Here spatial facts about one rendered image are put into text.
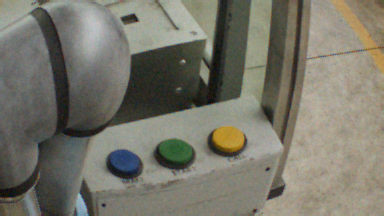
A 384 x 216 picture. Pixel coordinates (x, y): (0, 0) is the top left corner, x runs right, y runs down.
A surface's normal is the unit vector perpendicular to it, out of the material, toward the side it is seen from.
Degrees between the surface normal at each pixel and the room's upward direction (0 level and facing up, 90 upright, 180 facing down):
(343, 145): 0
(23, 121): 78
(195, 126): 0
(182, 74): 90
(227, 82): 90
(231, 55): 90
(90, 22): 35
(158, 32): 0
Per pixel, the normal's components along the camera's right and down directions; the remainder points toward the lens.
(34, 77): 0.50, -0.02
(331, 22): 0.10, -0.72
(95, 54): 0.81, 0.02
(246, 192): 0.39, 0.66
